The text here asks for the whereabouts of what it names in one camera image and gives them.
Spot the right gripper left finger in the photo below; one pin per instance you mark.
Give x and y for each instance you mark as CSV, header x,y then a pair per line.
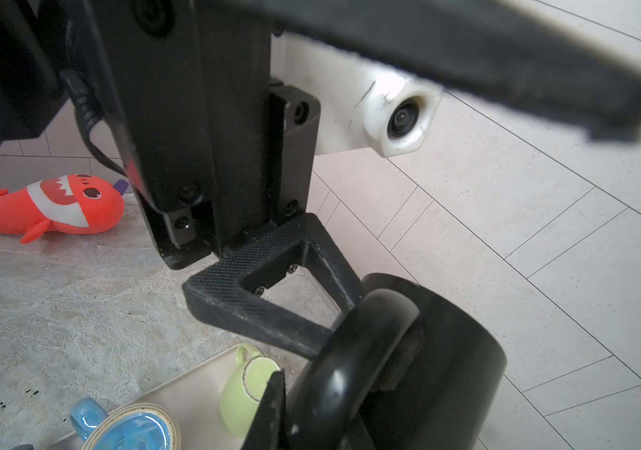
x,y
267,431

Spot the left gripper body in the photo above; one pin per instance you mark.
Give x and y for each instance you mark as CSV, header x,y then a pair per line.
x,y
217,150

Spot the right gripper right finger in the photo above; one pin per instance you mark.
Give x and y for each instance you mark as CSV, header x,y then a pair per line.
x,y
486,48

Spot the light green mug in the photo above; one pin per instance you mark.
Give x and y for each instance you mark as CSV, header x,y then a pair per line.
x,y
242,394

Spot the black mug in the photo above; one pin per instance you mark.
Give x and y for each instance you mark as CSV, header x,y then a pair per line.
x,y
406,369

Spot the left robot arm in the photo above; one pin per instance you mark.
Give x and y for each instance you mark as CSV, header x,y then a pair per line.
x,y
33,87

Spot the blue butterfly mug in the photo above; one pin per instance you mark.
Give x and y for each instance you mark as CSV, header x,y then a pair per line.
x,y
137,426

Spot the red shark plush toy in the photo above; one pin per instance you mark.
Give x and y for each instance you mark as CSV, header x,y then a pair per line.
x,y
72,204

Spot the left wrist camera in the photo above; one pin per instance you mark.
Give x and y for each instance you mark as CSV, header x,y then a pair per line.
x,y
365,104

